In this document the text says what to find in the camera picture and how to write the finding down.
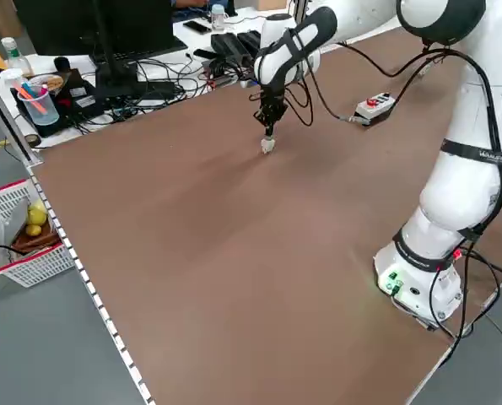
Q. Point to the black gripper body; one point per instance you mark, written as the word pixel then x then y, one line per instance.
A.
pixel 271 97

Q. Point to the green button switch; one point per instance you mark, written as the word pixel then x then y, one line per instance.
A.
pixel 268 146

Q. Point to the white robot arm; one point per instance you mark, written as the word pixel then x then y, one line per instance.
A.
pixel 457 190

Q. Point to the black finned power supply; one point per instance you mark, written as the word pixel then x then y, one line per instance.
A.
pixel 229 47
pixel 250 40

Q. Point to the cardboard box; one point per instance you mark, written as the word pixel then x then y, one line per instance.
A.
pixel 273 3

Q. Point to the clear baby bottle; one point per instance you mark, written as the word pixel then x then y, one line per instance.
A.
pixel 218 19

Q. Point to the grey control box with buttons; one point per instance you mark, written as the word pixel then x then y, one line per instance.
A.
pixel 375 108

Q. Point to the black smartphone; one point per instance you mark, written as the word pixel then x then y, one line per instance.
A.
pixel 197 26

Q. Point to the black stand pole with base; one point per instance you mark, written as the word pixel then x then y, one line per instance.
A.
pixel 113 76

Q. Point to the black case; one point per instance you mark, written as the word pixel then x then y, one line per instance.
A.
pixel 86 101

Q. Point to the black round device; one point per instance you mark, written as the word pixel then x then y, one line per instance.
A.
pixel 62 64

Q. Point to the black computer monitor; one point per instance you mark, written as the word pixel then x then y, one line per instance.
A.
pixel 65 25

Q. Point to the bowl of snacks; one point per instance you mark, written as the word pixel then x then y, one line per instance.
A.
pixel 48 82

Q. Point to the clear measuring cup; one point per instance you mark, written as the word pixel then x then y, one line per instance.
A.
pixel 41 115

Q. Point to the orange pen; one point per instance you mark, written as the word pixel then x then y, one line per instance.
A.
pixel 33 98

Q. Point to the dark tape roll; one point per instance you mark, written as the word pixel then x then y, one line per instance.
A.
pixel 33 140

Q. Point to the white notched edge strip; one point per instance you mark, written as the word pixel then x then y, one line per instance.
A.
pixel 94 291

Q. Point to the yellow lemon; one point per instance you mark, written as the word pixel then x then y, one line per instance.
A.
pixel 33 230
pixel 36 214

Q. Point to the clear bottle with white cap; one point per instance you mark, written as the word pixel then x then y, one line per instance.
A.
pixel 16 63

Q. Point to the brown wooden tray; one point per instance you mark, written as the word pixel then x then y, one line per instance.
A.
pixel 39 242

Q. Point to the white lidded cup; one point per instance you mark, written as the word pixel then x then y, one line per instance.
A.
pixel 11 78

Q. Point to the white basket with red rim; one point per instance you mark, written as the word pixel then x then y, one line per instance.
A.
pixel 31 270

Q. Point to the aluminium frame post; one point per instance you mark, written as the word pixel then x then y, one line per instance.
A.
pixel 299 8
pixel 6 122

